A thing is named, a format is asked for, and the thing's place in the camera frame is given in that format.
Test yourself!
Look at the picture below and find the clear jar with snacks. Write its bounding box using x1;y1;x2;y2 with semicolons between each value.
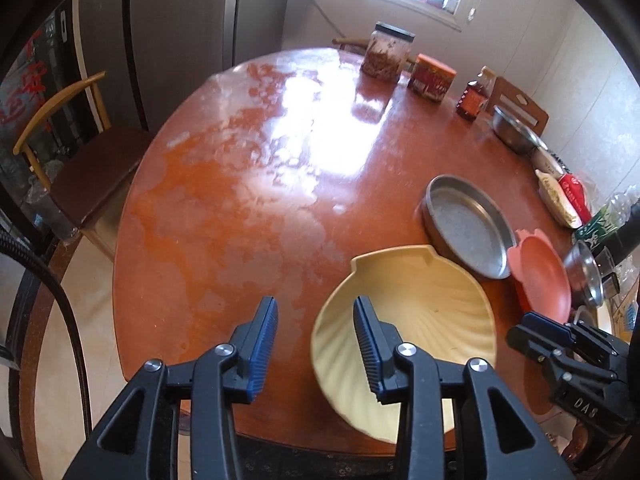
360;22;416;84

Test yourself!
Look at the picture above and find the round metal pan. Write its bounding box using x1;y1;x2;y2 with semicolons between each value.
421;174;516;281

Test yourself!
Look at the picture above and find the white dish with food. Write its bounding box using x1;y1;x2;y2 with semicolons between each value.
535;169;582;230

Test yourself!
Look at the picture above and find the grey refrigerator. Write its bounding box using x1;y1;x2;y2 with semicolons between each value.
73;0;288;132

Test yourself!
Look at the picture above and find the wooden chair behind table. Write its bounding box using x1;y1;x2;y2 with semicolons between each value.
485;76;549;136

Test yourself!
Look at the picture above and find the yellow shell-shaped plate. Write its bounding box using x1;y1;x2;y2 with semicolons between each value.
310;245;497;443

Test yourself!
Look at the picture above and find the green drink bottle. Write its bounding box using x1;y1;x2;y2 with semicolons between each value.
572;192;636;249

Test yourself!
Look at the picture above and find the red lidded jar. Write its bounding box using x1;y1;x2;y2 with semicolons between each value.
408;53;457;103

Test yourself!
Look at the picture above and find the yellow-framed brown chair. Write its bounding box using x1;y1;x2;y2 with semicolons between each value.
13;70;153;259

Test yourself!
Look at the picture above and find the small steel bowl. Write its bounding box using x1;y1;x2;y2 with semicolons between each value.
563;240;604;309

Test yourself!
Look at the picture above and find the red snack packet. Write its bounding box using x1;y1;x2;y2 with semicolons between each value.
559;172;592;224

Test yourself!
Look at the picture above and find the large steel bowl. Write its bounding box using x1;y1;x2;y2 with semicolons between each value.
491;105;542;155

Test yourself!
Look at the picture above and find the pink plastic plate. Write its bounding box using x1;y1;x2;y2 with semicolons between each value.
506;229;572;324

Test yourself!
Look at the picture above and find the brown sauce bottle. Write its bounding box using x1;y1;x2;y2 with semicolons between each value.
456;66;496;122

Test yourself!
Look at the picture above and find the black thermos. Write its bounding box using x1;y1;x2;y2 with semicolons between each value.
594;203;640;278

